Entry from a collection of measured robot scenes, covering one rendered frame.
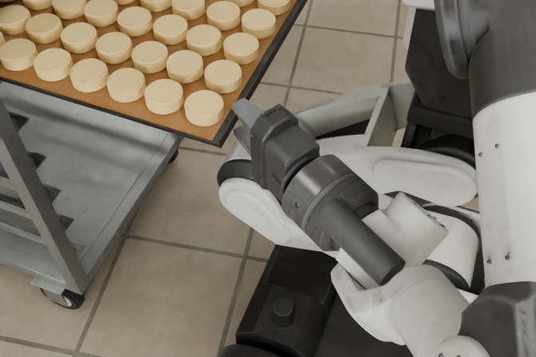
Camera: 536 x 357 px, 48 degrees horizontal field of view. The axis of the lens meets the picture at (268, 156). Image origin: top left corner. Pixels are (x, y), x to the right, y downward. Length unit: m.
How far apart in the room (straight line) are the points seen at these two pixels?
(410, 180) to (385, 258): 0.29
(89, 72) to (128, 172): 0.62
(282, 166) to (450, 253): 0.49
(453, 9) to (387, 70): 1.46
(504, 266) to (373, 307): 0.20
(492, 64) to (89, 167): 1.16
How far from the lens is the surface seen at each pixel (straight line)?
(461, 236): 1.11
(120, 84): 0.81
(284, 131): 0.68
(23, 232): 1.27
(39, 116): 1.62
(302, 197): 0.64
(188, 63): 0.82
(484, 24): 0.45
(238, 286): 1.40
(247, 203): 1.01
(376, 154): 0.84
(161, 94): 0.78
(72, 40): 0.90
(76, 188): 1.43
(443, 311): 0.51
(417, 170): 0.83
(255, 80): 0.80
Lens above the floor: 1.24
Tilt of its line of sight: 50 degrees down
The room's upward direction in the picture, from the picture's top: straight up
